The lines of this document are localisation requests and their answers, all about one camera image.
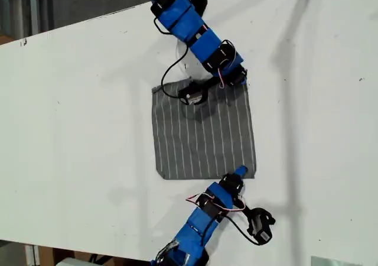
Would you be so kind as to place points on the grey white-striped square towel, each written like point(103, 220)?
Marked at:
point(203, 142)

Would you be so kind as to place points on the white plastic container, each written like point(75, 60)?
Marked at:
point(74, 261)

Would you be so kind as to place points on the white table leg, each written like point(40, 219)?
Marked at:
point(32, 255)

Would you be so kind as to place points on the black camera stalk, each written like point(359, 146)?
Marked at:
point(246, 208)
point(212, 82)

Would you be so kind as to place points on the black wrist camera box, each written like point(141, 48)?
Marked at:
point(192, 94)
point(261, 226)

